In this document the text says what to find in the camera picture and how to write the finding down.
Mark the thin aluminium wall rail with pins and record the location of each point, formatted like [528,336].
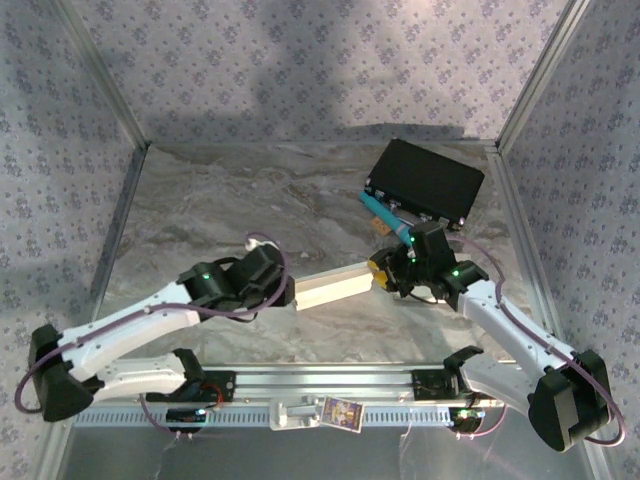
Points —
[320,143]

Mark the colourful printed card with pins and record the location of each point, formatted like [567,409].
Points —
[342,412]

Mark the small black electronics box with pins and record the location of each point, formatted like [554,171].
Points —
[467,419]
[185,417]

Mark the teal plastic tube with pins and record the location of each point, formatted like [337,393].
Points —
[385,215]

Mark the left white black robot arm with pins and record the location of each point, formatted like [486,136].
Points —
[130,325]

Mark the black hard case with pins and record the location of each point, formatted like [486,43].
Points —
[425,175]

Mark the aluminium corner post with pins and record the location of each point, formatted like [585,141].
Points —
[105,75]
[540,75]

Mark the aluminium mounting rail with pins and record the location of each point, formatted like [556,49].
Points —
[325,380]

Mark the aluminium table edge rail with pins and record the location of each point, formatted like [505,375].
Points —
[112,250]
[508,190]

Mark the small orange tag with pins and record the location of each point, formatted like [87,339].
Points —
[381,226]

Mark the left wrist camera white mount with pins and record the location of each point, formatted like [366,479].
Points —
[260,244]

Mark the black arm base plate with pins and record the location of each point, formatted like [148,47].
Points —
[425,385]
[225,385]

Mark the white plastic bracket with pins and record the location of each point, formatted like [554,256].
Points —
[290,415]

